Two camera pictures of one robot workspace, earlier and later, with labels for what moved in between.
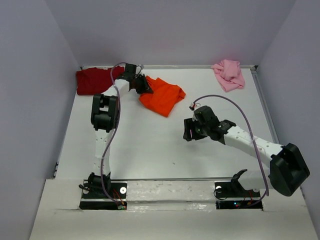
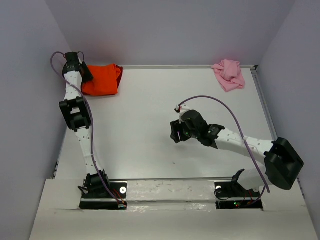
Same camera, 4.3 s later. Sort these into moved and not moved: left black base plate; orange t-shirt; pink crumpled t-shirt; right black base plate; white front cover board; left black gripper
Moved: orange t-shirt; left black gripper
Not moved: right black base plate; white front cover board; pink crumpled t-shirt; left black base plate
